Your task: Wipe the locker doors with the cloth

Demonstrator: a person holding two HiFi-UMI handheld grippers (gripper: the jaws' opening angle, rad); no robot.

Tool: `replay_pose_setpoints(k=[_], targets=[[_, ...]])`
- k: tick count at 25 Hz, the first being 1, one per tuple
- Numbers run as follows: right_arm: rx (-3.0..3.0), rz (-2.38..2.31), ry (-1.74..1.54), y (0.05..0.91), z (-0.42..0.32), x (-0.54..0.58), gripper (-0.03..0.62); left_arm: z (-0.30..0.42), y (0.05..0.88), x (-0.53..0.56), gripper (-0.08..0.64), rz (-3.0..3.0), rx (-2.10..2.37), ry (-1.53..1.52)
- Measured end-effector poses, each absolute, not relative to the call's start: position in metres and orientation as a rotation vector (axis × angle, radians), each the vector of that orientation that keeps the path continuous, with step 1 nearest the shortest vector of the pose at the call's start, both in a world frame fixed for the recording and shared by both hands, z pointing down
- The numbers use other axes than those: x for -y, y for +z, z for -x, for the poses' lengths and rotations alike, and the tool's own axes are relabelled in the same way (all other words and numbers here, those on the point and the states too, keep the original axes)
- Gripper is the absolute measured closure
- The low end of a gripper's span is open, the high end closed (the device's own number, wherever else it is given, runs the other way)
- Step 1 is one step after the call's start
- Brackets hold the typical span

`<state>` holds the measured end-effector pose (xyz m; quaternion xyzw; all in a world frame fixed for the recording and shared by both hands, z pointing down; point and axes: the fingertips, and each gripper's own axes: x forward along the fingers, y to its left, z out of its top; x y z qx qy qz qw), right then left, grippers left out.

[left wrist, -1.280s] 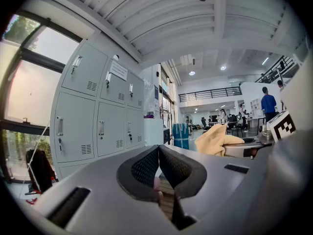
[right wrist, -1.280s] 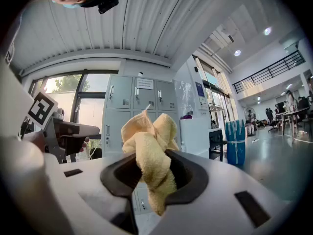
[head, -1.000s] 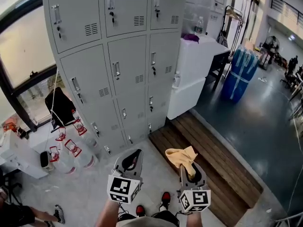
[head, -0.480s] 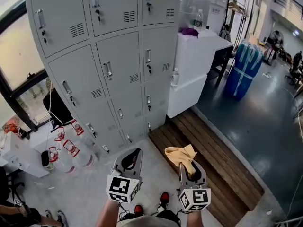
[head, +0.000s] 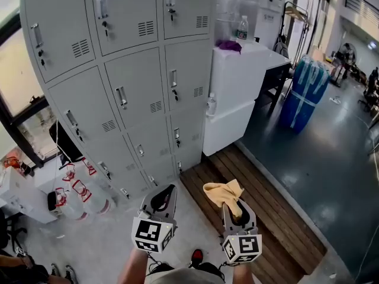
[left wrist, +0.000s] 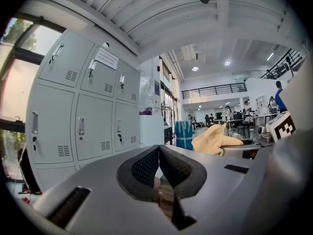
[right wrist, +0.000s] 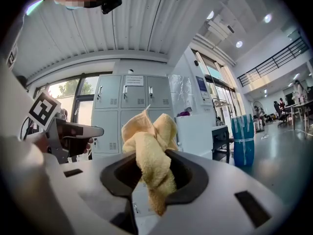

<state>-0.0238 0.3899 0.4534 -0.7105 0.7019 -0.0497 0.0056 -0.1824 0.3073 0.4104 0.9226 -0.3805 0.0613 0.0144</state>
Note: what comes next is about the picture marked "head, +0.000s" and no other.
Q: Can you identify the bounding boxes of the white cable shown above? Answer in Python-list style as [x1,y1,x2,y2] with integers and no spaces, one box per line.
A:
[54,118,73,195]

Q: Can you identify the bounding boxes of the grey metal locker doors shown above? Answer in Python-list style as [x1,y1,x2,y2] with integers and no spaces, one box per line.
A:
[19,0,219,201]

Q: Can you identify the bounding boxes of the person's grey clothing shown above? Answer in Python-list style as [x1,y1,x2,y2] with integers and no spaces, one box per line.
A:
[144,267,235,284]

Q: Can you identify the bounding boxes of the person's right forearm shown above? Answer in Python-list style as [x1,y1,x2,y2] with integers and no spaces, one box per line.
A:
[230,262,256,284]

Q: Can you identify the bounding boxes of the tall white cabinet box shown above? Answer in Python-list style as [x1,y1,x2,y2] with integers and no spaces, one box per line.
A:
[210,41,269,114]

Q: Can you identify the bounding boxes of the person's red black shoe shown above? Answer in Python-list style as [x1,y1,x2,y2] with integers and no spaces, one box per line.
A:
[189,248,204,268]

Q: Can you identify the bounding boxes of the purple cloth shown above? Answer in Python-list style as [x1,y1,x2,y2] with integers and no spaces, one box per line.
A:
[215,38,243,55]

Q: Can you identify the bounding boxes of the silver foil wrapped panel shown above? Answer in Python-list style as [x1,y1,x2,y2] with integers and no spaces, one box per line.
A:
[215,0,262,44]

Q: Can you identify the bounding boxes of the person's left forearm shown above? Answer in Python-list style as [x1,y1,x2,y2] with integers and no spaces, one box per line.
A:
[117,248,149,284]

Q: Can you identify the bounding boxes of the small black device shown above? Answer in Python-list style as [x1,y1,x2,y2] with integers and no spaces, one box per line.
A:
[47,191,59,212]

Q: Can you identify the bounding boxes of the blue wrapped bundle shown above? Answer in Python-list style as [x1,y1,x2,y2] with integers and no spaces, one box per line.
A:
[279,54,332,134]

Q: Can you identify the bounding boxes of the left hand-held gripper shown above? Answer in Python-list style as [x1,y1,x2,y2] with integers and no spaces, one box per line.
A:
[131,183,179,254]

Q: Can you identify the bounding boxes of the clear water bottle green label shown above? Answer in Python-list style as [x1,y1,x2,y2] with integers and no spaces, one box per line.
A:
[236,15,250,41]

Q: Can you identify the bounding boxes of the yellow cloth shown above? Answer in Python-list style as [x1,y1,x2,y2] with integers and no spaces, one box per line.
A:
[203,179,245,220]

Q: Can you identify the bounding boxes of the white table black legs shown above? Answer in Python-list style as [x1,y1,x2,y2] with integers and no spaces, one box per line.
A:
[256,47,293,117]

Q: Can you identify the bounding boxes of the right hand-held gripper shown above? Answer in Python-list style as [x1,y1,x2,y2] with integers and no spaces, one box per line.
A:
[221,199,263,264]

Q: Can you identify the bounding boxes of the clear jug red handle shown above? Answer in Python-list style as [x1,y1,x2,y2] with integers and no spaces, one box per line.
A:
[54,187,89,221]
[61,163,76,183]
[72,179,113,216]
[81,157,98,176]

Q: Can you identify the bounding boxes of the dark backpack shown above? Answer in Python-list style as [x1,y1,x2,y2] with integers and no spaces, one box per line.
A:
[272,36,290,59]

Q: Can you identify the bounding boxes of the black clothes rack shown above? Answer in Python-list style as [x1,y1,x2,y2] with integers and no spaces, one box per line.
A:
[279,1,313,68]

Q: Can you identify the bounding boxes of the white cardboard box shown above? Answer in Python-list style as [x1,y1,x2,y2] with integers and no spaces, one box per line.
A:
[0,166,57,225]

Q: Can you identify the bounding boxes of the wooden slat platform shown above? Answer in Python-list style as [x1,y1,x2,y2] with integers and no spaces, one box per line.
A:
[179,143,327,284]

